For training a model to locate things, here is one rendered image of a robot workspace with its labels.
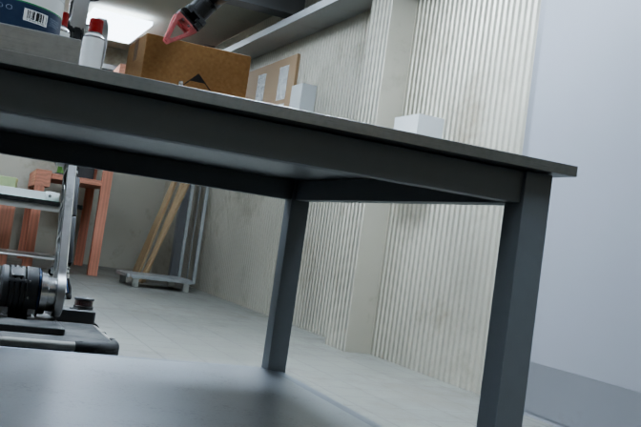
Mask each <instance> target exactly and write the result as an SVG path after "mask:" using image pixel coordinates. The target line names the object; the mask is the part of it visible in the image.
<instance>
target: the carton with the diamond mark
mask: <svg viewBox="0 0 641 427"><path fill-rule="evenodd" d="M163 38H164V36H160V35H156V34H151V33H147V34H145V35H144V36H143V37H141V38H138V39H137V40H136V41H135V42H134V43H133V44H132V45H131V46H130V47H129V51H128V57H127V63H126V70H125V74H129V75H133V76H138V77H143V78H148V79H153V80H157V81H162V82H166V83H171V84H176V85H178V81H183V86H185V87H190V88H195V89H200V90H205V91H208V92H217V93H222V94H227V95H232V96H236V97H241V98H245V96H246V90H247V84H248V77H249V70H250V64H251V56H247V55H243V54H239V53H234V52H230V51H223V50H219V49H215V48H210V47H206V46H202V45H198V44H194V43H190V42H185V41H181V40H177V41H175V42H173V43H170V44H167V45H166V44H165V43H164V42H163Z"/></svg>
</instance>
